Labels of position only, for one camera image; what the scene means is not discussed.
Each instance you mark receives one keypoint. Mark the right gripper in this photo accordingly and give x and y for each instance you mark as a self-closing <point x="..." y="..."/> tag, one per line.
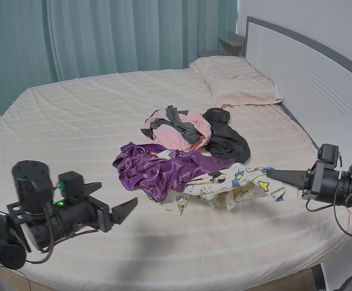
<point x="327" y="186"/>

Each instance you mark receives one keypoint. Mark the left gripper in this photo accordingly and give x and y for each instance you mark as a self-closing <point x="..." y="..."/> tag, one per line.
<point x="76" y="217"/>

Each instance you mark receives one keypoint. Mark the white printed pyjama top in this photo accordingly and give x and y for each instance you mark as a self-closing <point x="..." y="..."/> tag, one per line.
<point x="212" y="189"/>

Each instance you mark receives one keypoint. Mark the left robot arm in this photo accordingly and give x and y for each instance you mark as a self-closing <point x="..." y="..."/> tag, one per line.
<point x="30" y="180"/>

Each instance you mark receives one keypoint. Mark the bed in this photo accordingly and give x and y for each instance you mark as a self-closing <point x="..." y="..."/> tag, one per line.
<point x="72" y="126"/>

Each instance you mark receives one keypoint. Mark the pile of clothes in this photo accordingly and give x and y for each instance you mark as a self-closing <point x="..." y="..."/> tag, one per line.
<point x="170" y="133"/>

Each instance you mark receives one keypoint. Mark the purple satin garment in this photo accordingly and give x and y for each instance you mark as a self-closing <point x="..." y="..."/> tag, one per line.
<point x="164" y="174"/>

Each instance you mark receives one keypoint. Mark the black garment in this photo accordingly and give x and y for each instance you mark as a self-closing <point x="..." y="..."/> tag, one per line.
<point x="227" y="144"/>

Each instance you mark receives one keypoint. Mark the pale pink pillow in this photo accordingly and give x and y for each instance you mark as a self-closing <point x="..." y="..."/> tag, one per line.
<point x="236" y="83"/>

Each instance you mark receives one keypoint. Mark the grey bedside table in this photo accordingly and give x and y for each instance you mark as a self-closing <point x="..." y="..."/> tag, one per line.
<point x="224" y="51"/>

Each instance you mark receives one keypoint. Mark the blue-green curtain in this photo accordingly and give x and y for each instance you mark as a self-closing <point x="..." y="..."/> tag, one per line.
<point x="139" y="26"/>
<point x="15" y="41"/>

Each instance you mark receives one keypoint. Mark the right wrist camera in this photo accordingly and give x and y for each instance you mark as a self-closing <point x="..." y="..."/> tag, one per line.
<point x="327" y="153"/>

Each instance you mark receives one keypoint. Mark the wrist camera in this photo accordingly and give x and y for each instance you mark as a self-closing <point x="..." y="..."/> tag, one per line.
<point x="71" y="183"/>
<point x="327" y="153"/>

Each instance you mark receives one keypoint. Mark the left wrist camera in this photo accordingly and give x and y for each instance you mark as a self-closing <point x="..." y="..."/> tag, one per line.
<point x="71" y="183"/>

